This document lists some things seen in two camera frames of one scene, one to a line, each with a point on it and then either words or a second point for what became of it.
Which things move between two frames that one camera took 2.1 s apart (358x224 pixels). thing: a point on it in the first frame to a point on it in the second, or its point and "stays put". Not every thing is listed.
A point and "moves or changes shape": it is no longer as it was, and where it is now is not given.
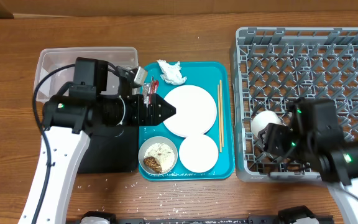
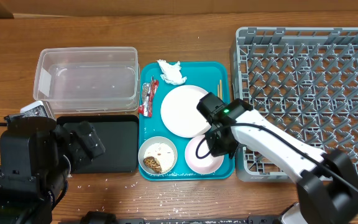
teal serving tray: [197, 142] stays put
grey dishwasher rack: [271, 66] stays put
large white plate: [196, 111] stays put
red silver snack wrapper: [149, 89] stays put
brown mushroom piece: [151, 162] stays put
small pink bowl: [198, 154] moves or changes shape
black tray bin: [112, 149] stays put
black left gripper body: [133, 115] to [77, 153]
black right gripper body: [282, 140] to [217, 143]
